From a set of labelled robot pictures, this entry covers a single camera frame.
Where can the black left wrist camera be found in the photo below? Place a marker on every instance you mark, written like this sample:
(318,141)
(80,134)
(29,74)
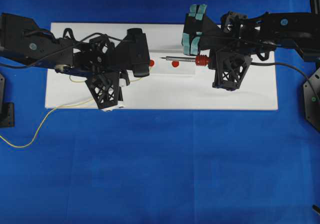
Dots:
(106,91)

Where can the small white raised plate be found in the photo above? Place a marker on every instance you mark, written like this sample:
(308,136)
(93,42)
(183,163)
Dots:
(164,67)

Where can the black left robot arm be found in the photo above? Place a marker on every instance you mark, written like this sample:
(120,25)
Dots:
(24,42)

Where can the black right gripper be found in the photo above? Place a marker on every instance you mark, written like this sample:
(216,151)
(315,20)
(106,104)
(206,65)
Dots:
(237,33)

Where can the red handled soldering iron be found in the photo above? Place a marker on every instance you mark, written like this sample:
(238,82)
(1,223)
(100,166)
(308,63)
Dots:
(199,60)

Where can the large white foam board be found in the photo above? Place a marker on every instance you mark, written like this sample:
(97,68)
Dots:
(258,90)

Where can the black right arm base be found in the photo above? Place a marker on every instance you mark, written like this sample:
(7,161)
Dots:
(311,105)

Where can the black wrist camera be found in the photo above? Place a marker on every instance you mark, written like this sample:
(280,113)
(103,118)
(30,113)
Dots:
(230,69)
(106,91)

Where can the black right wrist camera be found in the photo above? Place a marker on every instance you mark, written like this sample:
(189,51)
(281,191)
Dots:
(230,69)

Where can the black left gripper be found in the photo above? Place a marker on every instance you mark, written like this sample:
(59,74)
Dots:
(100,53)

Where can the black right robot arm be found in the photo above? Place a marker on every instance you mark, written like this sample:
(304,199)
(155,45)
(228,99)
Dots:
(298,31)

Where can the blue table cloth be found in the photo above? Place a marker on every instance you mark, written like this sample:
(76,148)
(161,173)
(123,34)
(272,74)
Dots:
(156,167)

